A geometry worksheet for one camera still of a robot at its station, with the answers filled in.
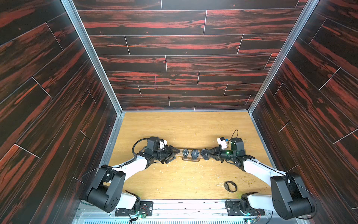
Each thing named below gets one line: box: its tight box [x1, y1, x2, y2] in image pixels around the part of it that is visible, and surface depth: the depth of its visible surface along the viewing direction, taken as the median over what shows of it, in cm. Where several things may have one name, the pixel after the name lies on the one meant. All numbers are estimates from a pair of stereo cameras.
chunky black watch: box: [190, 148, 200, 161], surface depth 88 cm
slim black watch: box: [182, 148, 189, 159], surface depth 88 cm
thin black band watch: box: [223, 180, 238, 193], surface depth 82 cm
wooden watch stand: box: [174, 148, 204, 162], surface depth 88 cm
